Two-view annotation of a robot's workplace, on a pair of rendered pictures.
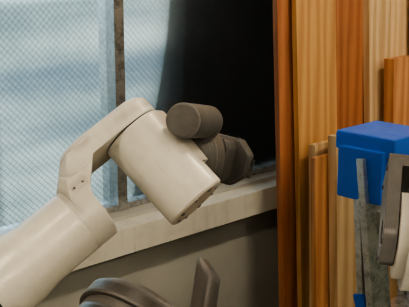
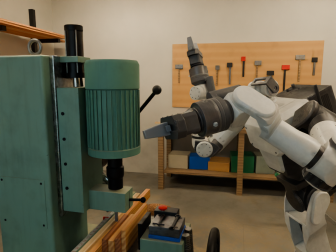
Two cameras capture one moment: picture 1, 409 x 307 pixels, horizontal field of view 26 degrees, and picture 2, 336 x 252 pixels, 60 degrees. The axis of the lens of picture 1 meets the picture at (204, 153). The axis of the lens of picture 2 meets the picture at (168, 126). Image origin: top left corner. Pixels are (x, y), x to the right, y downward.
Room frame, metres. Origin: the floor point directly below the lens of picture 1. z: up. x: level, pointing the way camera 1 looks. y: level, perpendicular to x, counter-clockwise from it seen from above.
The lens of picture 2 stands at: (1.43, 0.56, 1.44)
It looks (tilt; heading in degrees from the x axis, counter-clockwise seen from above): 9 degrees down; 236
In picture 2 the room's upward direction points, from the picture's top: straight up
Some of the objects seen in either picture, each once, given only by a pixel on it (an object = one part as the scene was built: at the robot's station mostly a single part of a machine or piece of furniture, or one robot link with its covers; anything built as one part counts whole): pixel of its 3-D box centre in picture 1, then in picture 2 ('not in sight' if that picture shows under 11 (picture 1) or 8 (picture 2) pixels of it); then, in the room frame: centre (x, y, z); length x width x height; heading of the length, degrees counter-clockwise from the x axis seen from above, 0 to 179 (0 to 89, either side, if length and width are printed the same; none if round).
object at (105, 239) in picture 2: not in sight; (116, 233); (1.05, -0.29, 0.93); 0.18 x 0.02 x 0.06; 41
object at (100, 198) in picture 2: not in sight; (111, 199); (1.04, -0.35, 1.03); 0.14 x 0.07 x 0.09; 131
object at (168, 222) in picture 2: not in sight; (167, 221); (0.93, -0.17, 0.99); 0.13 x 0.11 x 0.06; 41
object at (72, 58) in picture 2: not in sight; (73, 52); (1.12, -0.44, 1.54); 0.08 x 0.08 x 0.17; 41
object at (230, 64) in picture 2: not in sight; (243, 75); (-1.73, -2.23, 1.50); 2.00 x 0.04 x 0.90; 134
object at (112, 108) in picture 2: not in sight; (113, 108); (1.03, -0.34, 1.35); 0.18 x 0.18 x 0.31
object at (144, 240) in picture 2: not in sight; (166, 243); (0.93, -0.17, 0.91); 0.15 x 0.14 x 0.09; 41
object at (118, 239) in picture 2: not in sight; (129, 231); (1.01, -0.28, 0.93); 0.19 x 0.02 x 0.05; 41
